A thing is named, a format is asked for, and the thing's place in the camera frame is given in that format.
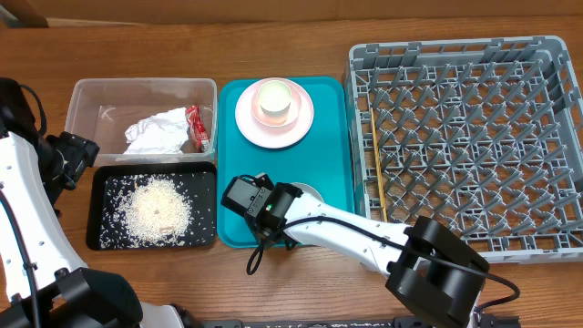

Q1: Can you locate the grey bowl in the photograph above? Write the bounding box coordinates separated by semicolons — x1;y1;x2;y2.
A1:
292;182;323;204

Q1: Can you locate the white rice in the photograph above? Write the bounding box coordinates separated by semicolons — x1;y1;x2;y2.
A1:
127;180;190;241

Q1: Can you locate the white napkin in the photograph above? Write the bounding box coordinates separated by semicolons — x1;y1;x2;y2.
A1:
124;108;189;155

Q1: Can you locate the red sauce packet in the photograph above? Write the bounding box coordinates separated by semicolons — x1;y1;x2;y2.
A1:
185;105;210;152

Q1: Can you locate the wooden chopstick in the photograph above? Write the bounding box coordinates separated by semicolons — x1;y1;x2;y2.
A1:
369;108;389;223

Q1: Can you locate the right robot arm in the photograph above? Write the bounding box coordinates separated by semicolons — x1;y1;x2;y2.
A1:
220;174;489;327

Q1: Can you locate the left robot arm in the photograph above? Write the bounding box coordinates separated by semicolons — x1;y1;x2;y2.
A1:
1;77;190;327

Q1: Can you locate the grey dishwasher rack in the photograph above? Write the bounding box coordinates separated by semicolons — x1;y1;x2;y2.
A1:
344;36;582;263

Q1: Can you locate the clear plastic bin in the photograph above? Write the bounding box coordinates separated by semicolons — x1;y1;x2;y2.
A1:
65;77;218;167

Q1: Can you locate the teal serving tray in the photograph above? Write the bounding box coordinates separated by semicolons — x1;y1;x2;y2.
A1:
215;76;356;250

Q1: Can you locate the white plate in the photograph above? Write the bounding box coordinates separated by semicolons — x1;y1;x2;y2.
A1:
235;78;314;149

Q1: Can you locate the black tray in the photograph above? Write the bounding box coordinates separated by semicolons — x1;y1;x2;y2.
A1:
86;161;217;251

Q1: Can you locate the pink bowl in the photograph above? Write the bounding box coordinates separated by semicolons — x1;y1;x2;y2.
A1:
251;78;302;128

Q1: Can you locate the white cup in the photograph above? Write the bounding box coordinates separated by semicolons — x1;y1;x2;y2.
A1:
258;80;292;116

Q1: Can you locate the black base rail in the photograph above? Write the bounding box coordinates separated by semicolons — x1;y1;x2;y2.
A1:
201;314;521;328

